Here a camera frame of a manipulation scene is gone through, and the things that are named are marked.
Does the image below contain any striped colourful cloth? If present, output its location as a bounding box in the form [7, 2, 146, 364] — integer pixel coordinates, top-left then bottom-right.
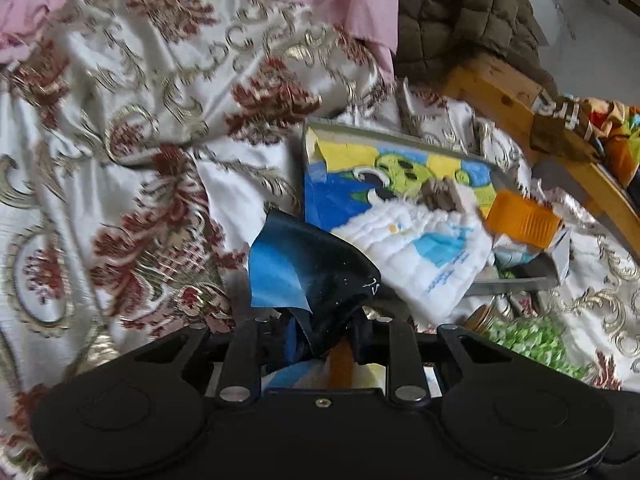
[262, 342, 386, 392]

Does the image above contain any dark blue cloth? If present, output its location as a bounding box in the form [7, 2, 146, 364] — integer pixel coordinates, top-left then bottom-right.
[248, 209, 382, 363]

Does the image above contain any white printed baby cloth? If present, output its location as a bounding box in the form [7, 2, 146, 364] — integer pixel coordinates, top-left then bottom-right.
[332, 200, 492, 326]

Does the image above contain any orange plastic cup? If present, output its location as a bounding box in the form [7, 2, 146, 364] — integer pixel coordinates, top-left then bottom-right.
[485, 190, 562, 249]

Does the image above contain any burlap drawstring pouch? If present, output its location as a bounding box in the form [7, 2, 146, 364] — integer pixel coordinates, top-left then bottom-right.
[418, 177, 477, 212]

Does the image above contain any floral satin bedspread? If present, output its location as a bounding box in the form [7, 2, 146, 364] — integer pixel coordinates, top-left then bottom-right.
[1, 0, 639, 479]

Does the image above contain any brown quilted blanket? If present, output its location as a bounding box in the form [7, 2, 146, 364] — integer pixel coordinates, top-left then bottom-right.
[394, 0, 558, 96]

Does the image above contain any colourful clothes pile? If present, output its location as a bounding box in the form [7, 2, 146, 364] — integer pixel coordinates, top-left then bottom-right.
[529, 96, 639, 191]

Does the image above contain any wooden bed frame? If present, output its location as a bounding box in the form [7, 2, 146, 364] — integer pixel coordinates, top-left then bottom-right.
[440, 53, 639, 257]

